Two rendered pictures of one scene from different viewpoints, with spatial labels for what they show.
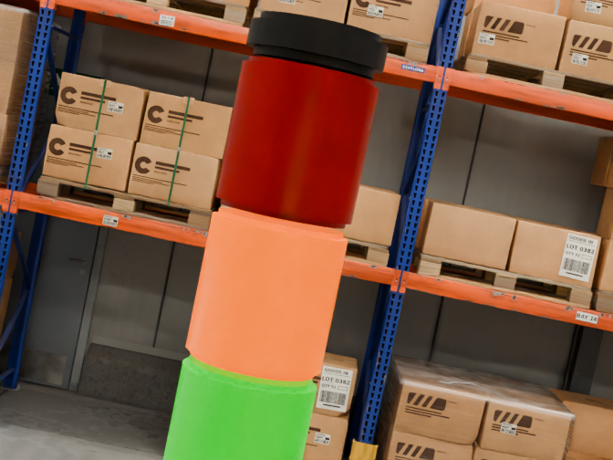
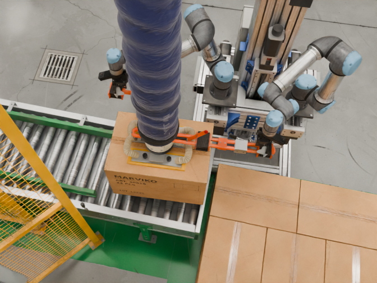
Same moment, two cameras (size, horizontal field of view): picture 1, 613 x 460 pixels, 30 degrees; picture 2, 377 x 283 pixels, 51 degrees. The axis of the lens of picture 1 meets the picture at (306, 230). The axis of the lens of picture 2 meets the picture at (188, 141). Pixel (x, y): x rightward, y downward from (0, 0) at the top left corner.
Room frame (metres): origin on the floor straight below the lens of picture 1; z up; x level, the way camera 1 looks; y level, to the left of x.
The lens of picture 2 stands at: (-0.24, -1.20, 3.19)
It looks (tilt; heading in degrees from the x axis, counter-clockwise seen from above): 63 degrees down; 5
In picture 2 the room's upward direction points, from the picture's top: 4 degrees clockwise
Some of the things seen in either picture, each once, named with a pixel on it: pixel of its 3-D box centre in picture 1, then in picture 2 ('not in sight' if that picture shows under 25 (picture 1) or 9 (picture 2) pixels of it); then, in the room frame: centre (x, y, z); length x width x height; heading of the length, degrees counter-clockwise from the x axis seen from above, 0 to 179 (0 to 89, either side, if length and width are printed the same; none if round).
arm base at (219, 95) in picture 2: not in sight; (221, 86); (1.25, -1.26, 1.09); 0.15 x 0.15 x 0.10
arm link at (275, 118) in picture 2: not in sight; (273, 121); (0.80, -1.53, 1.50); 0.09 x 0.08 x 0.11; 138
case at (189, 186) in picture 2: not in sight; (161, 159); (0.78, -0.95, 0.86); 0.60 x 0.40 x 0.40; 91
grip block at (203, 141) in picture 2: not in sight; (202, 141); (0.78, -1.20, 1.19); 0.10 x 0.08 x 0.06; 1
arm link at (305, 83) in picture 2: not in sight; (304, 86); (1.25, -1.76, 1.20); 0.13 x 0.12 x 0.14; 48
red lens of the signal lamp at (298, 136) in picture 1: (296, 142); not in sight; (0.41, 0.01, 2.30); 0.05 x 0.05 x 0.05
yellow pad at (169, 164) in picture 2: not in sight; (157, 158); (0.69, -0.95, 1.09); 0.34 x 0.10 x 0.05; 91
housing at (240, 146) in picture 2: not in sight; (240, 146); (0.79, -1.41, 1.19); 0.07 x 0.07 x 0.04; 1
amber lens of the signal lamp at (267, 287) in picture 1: (266, 292); not in sight; (0.41, 0.01, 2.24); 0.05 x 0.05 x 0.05
